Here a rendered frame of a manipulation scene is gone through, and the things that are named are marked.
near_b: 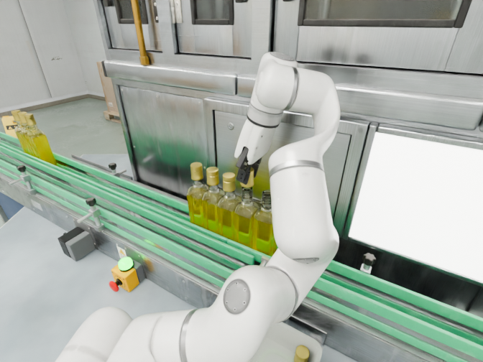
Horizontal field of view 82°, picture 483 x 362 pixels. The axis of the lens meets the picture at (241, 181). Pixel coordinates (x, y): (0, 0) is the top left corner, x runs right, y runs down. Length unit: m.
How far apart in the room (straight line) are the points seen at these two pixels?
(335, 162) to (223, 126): 0.35
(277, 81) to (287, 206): 0.21
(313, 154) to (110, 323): 0.43
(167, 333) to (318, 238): 0.25
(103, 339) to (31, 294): 0.66
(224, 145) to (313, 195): 0.54
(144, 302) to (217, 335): 0.64
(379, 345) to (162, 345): 0.54
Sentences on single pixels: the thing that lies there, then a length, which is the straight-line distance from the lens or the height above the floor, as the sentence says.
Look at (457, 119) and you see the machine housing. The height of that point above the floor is 1.36.
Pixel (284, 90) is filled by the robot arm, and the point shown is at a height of 1.42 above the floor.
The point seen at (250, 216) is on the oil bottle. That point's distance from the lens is 0.74.
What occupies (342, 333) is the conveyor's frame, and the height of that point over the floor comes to 0.83.
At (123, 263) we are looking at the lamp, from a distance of 0.99.
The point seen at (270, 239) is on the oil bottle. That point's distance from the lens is 0.76.
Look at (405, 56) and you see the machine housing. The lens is 0.71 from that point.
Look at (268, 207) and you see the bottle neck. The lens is 0.72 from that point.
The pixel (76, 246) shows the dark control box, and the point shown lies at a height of 0.82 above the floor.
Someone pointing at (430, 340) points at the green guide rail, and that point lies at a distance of 0.80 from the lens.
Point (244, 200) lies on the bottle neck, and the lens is 0.74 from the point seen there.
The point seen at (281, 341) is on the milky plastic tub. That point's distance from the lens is 0.86.
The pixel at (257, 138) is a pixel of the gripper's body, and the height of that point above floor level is 1.31.
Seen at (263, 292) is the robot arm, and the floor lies 1.24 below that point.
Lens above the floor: 1.53
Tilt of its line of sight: 30 degrees down
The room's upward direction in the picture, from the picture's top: straight up
